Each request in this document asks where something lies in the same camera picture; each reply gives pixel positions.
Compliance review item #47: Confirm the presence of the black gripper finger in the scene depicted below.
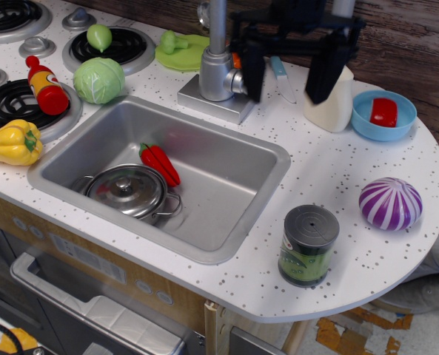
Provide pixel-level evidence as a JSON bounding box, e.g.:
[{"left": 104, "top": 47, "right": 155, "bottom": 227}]
[
  {"left": 241, "top": 40, "right": 265, "bottom": 102},
  {"left": 305, "top": 31, "right": 352, "bottom": 104}
]

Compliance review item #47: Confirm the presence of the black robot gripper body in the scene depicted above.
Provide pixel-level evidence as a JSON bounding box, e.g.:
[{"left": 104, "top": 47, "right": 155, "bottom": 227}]
[{"left": 230, "top": 1, "right": 365, "bottom": 63}]

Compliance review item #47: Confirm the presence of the cream detergent bottle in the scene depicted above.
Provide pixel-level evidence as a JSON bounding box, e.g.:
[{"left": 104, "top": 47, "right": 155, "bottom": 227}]
[{"left": 303, "top": 66, "right": 354, "bottom": 133}]

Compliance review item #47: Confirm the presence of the silver toy sink basin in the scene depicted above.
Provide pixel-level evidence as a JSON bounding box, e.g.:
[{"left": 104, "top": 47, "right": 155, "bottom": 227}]
[{"left": 28, "top": 96, "right": 290, "bottom": 264}]

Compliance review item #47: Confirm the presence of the orange toy carrot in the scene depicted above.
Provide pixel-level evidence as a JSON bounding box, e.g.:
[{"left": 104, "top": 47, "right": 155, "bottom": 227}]
[{"left": 231, "top": 52, "right": 242, "bottom": 70}]

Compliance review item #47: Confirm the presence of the grey vertical pole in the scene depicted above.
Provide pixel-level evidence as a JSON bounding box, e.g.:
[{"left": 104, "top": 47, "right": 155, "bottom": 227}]
[{"left": 331, "top": 0, "right": 355, "bottom": 18}]

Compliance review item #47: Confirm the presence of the silver toy faucet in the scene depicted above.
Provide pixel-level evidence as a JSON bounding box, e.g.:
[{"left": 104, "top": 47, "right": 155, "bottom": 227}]
[{"left": 177, "top": 1, "right": 254, "bottom": 124}]

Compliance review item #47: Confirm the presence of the green toy plate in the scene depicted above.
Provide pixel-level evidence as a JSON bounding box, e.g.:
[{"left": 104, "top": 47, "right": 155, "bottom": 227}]
[{"left": 155, "top": 35, "right": 210, "bottom": 71}]

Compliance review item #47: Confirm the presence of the red toy food slice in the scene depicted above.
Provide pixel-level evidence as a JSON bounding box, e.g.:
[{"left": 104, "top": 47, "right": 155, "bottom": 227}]
[{"left": 369, "top": 98, "right": 398, "bottom": 128}]

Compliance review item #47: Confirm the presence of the light blue bowl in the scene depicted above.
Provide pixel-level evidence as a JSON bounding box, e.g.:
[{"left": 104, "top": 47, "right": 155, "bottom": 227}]
[{"left": 351, "top": 89, "right": 417, "bottom": 141}]

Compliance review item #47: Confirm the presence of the green toy broccoli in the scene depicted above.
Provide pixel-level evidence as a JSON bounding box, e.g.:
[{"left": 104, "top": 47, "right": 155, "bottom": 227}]
[{"left": 159, "top": 30, "right": 189, "bottom": 55}]

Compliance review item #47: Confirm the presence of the back right black burner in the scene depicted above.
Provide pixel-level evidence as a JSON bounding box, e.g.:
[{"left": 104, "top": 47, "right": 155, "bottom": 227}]
[{"left": 62, "top": 27, "right": 155, "bottom": 75}]

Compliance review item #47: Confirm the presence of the black burner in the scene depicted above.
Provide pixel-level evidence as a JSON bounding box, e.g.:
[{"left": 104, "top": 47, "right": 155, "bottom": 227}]
[
  {"left": 62, "top": 27, "right": 155, "bottom": 75},
  {"left": 0, "top": 1, "right": 52, "bottom": 44},
  {"left": 0, "top": 79, "right": 83, "bottom": 144}
]

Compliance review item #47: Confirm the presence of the red toy chili pepper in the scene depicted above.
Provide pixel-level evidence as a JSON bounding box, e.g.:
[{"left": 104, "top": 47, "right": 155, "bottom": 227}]
[{"left": 139, "top": 143, "right": 181, "bottom": 187}]

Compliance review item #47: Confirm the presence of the small green toy pear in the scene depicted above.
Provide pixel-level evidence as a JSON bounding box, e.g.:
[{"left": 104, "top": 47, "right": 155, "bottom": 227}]
[{"left": 87, "top": 24, "right": 113, "bottom": 53}]

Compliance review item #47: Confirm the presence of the green toy cabbage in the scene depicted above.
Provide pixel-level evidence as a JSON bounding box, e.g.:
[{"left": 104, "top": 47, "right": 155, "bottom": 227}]
[{"left": 73, "top": 58, "right": 125, "bottom": 104}]

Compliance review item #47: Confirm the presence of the purple white striped onion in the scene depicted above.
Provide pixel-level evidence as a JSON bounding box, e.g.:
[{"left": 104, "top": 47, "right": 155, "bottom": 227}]
[{"left": 358, "top": 177, "right": 423, "bottom": 231}]

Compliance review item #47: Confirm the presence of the green labelled toy can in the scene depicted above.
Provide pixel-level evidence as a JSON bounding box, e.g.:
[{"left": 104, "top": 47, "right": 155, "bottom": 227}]
[{"left": 278, "top": 205, "right": 340, "bottom": 287}]

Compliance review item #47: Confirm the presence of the steel pot with lid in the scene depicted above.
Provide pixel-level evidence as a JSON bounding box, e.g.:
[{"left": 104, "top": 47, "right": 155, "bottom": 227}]
[{"left": 71, "top": 164, "right": 182, "bottom": 225}]

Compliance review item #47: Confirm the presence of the red yellow ketchup bottle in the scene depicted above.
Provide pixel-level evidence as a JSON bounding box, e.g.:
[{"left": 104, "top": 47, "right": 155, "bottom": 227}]
[{"left": 25, "top": 55, "right": 70, "bottom": 115}]

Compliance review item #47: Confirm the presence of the front left black burner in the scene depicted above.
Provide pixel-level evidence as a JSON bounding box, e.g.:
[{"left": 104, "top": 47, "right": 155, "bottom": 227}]
[{"left": 0, "top": 79, "right": 83, "bottom": 144}]

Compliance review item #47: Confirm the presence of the yellow toy bell pepper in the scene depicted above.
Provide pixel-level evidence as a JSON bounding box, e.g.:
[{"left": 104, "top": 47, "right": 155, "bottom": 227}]
[{"left": 0, "top": 119, "right": 43, "bottom": 166}]

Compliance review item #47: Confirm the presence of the back left black burner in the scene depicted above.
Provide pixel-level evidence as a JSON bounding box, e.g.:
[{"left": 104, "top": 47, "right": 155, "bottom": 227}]
[{"left": 0, "top": 1, "right": 52, "bottom": 44}]

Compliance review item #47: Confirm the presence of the blue handled toy knife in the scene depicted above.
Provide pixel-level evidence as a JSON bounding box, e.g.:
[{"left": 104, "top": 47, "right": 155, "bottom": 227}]
[{"left": 269, "top": 56, "right": 296, "bottom": 104}]

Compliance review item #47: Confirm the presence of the silver oven door handle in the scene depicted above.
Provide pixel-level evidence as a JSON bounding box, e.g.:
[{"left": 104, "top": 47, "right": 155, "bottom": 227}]
[{"left": 10, "top": 252, "right": 187, "bottom": 354}]

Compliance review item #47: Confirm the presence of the yellow object with black cable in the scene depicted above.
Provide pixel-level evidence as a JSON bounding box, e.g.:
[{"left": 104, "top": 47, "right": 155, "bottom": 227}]
[{"left": 0, "top": 324, "right": 38, "bottom": 354}]

